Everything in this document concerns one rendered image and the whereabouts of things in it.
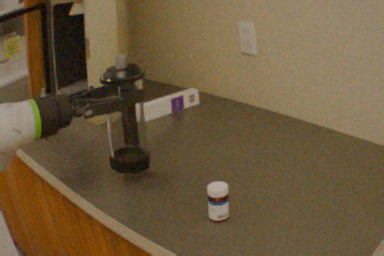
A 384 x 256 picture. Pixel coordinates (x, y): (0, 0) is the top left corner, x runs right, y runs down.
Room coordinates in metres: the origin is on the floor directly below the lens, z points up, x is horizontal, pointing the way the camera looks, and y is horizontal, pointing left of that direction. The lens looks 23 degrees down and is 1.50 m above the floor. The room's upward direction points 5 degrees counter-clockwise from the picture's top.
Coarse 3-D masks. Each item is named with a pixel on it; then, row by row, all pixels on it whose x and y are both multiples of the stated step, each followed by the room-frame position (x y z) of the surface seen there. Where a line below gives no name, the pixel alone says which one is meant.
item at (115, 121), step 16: (112, 80) 1.04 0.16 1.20; (112, 96) 1.05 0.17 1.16; (128, 112) 1.04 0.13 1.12; (144, 112) 1.09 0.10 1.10; (112, 128) 1.05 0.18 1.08; (128, 128) 1.04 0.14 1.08; (144, 128) 1.07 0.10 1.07; (112, 144) 1.05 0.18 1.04; (128, 144) 1.04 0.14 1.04; (144, 144) 1.06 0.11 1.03; (128, 160) 1.04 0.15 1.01
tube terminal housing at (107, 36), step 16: (64, 0) 1.56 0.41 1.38; (80, 0) 1.47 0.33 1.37; (96, 0) 1.45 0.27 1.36; (112, 0) 1.50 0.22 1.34; (96, 16) 1.45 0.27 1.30; (112, 16) 1.50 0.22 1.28; (96, 32) 1.45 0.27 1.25; (112, 32) 1.50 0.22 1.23; (96, 48) 1.45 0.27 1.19; (112, 48) 1.49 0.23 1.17; (96, 64) 1.45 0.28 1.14; (112, 64) 1.49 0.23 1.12; (96, 80) 1.44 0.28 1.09
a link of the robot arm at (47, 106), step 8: (40, 96) 0.92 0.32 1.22; (48, 96) 0.93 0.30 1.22; (40, 104) 0.89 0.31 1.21; (48, 104) 0.91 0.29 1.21; (56, 104) 0.92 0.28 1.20; (40, 112) 0.88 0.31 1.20; (48, 112) 0.89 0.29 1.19; (56, 112) 0.91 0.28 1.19; (48, 120) 0.89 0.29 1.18; (56, 120) 0.90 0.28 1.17; (48, 128) 0.89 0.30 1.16; (56, 128) 0.90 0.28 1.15; (48, 136) 0.91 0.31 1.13
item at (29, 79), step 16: (32, 16) 1.61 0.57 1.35; (0, 32) 1.52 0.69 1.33; (16, 32) 1.56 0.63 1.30; (32, 32) 1.61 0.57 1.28; (0, 48) 1.51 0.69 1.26; (16, 48) 1.56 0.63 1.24; (32, 48) 1.60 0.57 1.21; (0, 64) 1.51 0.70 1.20; (16, 64) 1.56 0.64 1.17; (32, 64) 1.60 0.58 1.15; (0, 80) 1.51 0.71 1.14; (16, 80) 1.55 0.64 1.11; (32, 80) 1.60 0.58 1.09; (0, 96) 1.50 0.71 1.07; (16, 96) 1.55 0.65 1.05; (32, 96) 1.59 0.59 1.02
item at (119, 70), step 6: (120, 54) 1.10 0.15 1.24; (126, 54) 1.09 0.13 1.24; (120, 60) 1.07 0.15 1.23; (126, 60) 1.08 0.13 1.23; (114, 66) 1.10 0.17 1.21; (120, 66) 1.07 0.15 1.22; (126, 66) 1.08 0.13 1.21; (132, 66) 1.08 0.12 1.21; (108, 72) 1.06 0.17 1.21; (114, 72) 1.05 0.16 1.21; (120, 72) 1.05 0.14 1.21; (126, 72) 1.05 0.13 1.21; (132, 72) 1.06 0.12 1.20; (138, 72) 1.07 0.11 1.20; (108, 78) 1.05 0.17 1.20
